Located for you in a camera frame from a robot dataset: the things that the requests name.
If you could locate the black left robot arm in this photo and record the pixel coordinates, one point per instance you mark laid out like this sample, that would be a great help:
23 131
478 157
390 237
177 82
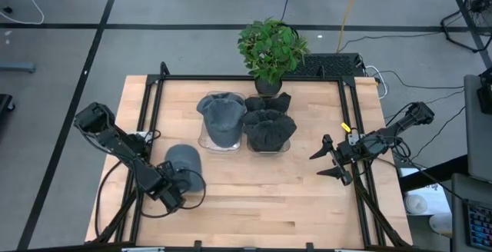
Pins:
115 140

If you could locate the black caster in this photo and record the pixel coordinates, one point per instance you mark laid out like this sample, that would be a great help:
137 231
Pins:
8 10

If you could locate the dark grey cap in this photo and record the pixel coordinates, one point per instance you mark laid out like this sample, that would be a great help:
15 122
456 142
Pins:
269 103
269 131

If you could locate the black floor object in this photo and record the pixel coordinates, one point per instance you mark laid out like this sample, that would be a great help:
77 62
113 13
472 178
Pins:
4 104

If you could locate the clear plastic bin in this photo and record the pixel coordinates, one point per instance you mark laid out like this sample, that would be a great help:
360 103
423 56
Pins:
250 149
202 145

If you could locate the black table clamp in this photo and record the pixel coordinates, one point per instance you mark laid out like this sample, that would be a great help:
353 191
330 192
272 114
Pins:
198 245
310 246

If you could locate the grey desk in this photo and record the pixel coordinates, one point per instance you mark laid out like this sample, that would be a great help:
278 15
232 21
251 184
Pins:
478 140

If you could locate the colourful keypad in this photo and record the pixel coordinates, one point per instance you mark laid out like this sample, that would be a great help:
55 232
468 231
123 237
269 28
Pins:
480 227

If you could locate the silver frame bracket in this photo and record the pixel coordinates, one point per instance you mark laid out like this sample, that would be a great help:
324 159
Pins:
352 138

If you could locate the black perforated box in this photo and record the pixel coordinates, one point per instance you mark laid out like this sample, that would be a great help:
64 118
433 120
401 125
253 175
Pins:
330 65

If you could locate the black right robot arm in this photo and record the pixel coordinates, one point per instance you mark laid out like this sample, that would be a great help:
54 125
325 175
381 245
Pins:
399 125

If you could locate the green potted plant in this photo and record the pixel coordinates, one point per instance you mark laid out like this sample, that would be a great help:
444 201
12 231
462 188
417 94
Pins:
271 46

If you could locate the grey cabinet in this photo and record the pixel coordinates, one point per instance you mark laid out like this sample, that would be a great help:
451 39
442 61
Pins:
458 213

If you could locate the blue-grey cap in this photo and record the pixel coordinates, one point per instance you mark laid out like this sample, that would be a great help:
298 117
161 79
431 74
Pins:
225 121
184 160

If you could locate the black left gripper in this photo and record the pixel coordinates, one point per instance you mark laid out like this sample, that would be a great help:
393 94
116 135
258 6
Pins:
169 183

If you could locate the white paper roll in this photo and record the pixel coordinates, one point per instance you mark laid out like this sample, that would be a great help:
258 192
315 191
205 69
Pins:
416 204
441 223

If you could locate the black aluminium table frame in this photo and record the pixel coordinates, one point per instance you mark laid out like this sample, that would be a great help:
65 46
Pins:
215 77

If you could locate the black desk device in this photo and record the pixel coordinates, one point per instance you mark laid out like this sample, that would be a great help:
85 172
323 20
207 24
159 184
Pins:
486 96

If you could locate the grey floor bar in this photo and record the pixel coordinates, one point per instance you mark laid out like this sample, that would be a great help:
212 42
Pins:
17 67

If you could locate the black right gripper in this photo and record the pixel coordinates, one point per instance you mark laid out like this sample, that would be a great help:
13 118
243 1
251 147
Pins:
351 154

